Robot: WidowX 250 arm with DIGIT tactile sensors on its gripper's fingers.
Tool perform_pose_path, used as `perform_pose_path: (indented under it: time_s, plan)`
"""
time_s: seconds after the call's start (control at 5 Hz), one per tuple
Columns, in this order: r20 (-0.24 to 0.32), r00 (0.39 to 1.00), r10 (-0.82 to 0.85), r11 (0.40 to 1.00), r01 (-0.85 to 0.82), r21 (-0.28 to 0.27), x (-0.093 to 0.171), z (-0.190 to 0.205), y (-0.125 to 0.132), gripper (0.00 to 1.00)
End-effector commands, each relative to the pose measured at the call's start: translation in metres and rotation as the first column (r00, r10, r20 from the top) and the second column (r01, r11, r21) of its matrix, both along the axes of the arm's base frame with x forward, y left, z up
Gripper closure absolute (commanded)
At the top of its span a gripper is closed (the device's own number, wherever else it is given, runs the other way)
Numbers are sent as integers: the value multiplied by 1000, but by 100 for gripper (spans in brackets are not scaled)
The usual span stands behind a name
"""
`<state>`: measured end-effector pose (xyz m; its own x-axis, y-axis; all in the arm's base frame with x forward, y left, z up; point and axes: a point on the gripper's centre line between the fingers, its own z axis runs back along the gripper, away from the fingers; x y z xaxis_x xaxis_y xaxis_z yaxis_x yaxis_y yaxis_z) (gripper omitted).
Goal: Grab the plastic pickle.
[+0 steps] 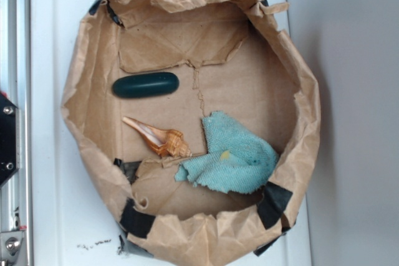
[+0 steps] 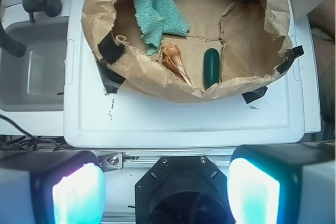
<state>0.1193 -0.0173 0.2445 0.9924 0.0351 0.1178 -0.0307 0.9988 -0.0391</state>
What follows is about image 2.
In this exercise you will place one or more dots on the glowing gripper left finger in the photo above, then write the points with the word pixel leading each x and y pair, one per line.
pixel 52 187

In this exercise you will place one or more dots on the brown paper bag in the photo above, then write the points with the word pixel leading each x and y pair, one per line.
pixel 251 36

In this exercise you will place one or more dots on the white plastic bin lid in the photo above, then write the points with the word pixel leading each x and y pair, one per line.
pixel 94 119

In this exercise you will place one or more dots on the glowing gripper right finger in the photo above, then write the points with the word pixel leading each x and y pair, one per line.
pixel 282 183

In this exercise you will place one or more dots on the orange spiral seashell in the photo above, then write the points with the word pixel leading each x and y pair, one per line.
pixel 172 60

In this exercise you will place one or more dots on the aluminium rail with bracket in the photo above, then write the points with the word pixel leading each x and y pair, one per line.
pixel 118 159

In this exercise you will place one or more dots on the black tape piece lower right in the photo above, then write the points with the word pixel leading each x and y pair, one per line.
pixel 254 95

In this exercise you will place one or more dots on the black tape piece left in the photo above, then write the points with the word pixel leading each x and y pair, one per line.
pixel 111 52

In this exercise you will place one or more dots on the dark green plastic pickle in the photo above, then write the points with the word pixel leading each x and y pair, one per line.
pixel 211 67

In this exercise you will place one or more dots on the black octagonal mount plate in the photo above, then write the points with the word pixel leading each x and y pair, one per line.
pixel 182 189

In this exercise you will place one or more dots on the grey sink basin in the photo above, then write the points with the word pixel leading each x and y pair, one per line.
pixel 35 81

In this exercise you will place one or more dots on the teal knitted cloth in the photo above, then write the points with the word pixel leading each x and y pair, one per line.
pixel 156 18

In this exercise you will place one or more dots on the black curved faucet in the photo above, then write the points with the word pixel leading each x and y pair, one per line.
pixel 51 8

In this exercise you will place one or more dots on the black tape piece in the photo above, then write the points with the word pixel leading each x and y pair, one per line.
pixel 111 52
pixel 290 56
pixel 254 95

